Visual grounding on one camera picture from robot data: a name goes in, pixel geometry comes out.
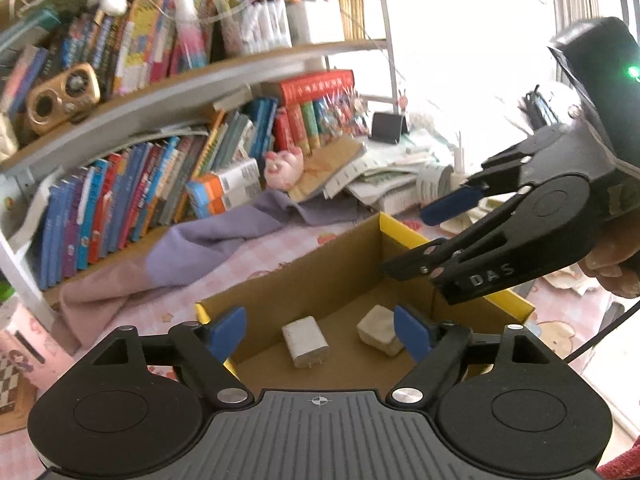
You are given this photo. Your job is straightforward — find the person's right hand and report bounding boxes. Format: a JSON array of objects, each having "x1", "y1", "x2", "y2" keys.
[{"x1": 578, "y1": 209, "x2": 640, "y2": 299}]

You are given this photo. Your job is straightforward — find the stack of papers and books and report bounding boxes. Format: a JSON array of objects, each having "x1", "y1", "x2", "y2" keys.
[{"x1": 288, "y1": 130, "x2": 465, "y2": 208}]

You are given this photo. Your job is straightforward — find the white charger block in box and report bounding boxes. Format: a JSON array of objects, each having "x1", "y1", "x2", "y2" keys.
[{"x1": 281, "y1": 316, "x2": 331, "y2": 368}]

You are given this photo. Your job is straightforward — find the yellow cardboard box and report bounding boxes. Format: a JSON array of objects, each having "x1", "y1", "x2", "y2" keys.
[{"x1": 202, "y1": 214, "x2": 534, "y2": 393}]

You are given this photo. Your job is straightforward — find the black phone stand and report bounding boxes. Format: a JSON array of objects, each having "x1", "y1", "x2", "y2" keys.
[{"x1": 370, "y1": 112, "x2": 408, "y2": 144}]

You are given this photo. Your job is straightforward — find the purple pink cloth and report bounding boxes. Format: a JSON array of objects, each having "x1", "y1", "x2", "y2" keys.
[{"x1": 54, "y1": 190, "x2": 366, "y2": 349}]

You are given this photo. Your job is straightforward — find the orange white boxed book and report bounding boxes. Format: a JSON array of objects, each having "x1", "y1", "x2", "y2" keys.
[{"x1": 186, "y1": 158, "x2": 262, "y2": 219}]

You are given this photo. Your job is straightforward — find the pink pig plush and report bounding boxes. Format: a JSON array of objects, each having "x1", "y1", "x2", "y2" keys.
[{"x1": 264, "y1": 146, "x2": 304, "y2": 192}]

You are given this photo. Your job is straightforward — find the white wooden bookshelf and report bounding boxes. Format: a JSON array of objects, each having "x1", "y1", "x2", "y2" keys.
[{"x1": 0, "y1": 0, "x2": 402, "y2": 331}]

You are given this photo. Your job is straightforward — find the row of colourful books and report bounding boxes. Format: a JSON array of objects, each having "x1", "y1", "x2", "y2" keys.
[{"x1": 35, "y1": 98, "x2": 278, "y2": 290}]

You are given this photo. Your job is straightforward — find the red thick dictionary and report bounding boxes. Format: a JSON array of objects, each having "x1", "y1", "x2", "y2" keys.
[{"x1": 260, "y1": 70, "x2": 355, "y2": 106}]

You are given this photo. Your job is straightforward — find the gold retro radio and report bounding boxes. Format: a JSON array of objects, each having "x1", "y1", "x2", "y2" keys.
[{"x1": 26, "y1": 63, "x2": 101, "y2": 136}]

